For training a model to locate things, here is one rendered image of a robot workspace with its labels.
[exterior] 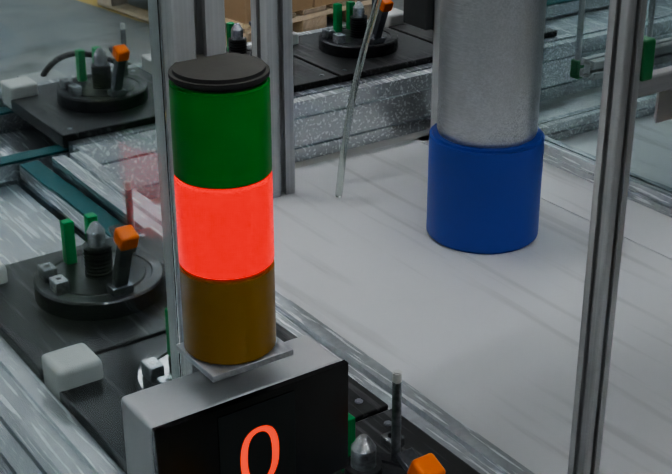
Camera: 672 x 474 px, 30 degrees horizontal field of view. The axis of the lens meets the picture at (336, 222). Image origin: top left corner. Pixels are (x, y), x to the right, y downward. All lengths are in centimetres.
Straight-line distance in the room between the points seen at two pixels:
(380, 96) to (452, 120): 43
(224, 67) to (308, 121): 138
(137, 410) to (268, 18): 117
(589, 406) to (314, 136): 105
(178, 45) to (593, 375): 54
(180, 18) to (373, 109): 146
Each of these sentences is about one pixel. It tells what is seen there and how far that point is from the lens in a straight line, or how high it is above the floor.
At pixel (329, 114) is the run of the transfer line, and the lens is 202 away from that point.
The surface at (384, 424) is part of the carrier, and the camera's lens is 114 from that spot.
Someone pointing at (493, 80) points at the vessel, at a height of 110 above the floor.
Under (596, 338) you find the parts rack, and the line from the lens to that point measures 103.
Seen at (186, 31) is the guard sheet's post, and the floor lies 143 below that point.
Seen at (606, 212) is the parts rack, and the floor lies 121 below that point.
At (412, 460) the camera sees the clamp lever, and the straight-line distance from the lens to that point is 93.
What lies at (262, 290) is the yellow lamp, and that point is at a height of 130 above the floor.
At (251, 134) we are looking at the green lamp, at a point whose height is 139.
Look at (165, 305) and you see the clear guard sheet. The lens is 69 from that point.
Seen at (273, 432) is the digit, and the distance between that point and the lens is 69.
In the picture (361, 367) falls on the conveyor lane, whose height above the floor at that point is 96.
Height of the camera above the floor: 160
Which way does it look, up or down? 24 degrees down
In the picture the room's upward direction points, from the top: straight up
